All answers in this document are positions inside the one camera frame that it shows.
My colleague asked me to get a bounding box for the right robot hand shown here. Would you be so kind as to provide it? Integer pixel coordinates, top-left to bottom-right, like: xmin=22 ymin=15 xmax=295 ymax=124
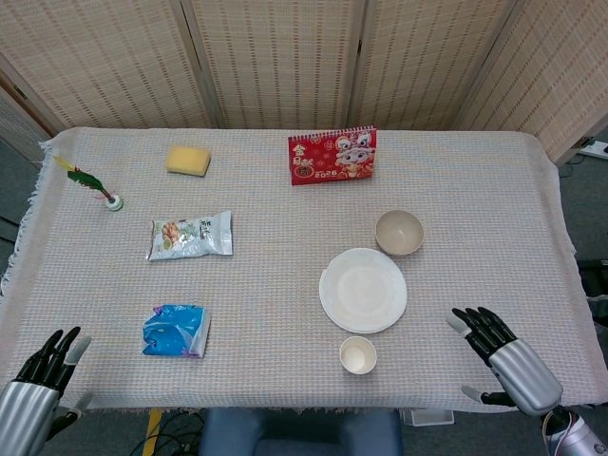
xmin=446 ymin=306 xmax=564 ymax=417

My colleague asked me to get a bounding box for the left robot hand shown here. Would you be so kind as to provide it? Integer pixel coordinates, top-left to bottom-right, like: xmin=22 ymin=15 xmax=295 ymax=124
xmin=0 ymin=326 xmax=94 ymax=450

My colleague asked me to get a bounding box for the small beige cup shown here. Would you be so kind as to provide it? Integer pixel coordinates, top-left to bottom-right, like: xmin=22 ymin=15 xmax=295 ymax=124
xmin=338 ymin=335 xmax=378 ymax=376

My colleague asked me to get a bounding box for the beige bowl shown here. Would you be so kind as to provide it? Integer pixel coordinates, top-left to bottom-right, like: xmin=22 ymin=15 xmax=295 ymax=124
xmin=374 ymin=209 xmax=425 ymax=258

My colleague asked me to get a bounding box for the white round plate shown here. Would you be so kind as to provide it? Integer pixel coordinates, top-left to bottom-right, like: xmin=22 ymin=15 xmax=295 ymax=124
xmin=318 ymin=247 xmax=409 ymax=334

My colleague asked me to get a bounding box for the clear plastic box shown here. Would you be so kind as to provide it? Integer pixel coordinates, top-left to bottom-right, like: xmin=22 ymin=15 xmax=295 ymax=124
xmin=401 ymin=408 xmax=455 ymax=427

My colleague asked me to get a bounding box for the black equipment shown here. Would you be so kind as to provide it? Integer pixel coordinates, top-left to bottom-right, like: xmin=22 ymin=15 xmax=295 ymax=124
xmin=575 ymin=258 xmax=608 ymax=298

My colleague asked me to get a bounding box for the yellow strip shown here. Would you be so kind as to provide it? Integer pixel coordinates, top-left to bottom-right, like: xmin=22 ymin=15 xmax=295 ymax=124
xmin=143 ymin=408 xmax=162 ymax=456

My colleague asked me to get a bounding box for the blue snack bag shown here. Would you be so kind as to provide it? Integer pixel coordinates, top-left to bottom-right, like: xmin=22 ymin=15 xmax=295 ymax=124
xmin=142 ymin=304 xmax=212 ymax=359

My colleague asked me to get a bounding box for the feather shuttlecock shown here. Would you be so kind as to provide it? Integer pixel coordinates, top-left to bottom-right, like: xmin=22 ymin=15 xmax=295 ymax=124
xmin=51 ymin=155 xmax=125 ymax=212

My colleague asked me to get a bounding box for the silver snack bag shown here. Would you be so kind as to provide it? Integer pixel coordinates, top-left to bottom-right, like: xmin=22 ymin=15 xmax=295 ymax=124
xmin=145 ymin=209 xmax=235 ymax=263

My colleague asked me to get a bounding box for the blue chair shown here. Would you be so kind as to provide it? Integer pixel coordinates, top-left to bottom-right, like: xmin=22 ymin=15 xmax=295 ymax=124
xmin=199 ymin=408 xmax=404 ymax=456

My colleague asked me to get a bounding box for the woven pale tablecloth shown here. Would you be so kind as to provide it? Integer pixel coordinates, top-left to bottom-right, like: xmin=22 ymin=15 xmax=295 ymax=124
xmin=0 ymin=126 xmax=608 ymax=414

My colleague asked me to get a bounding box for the yellow sponge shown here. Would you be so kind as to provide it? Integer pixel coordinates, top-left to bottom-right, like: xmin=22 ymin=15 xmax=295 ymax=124
xmin=164 ymin=145 xmax=212 ymax=178

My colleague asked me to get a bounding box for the red desk calendar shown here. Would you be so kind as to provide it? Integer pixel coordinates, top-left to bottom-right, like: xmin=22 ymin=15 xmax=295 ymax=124
xmin=287 ymin=124 xmax=380 ymax=187

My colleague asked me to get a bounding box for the bamboo folding screen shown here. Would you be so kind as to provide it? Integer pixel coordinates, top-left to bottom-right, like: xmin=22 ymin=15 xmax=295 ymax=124
xmin=0 ymin=0 xmax=608 ymax=167

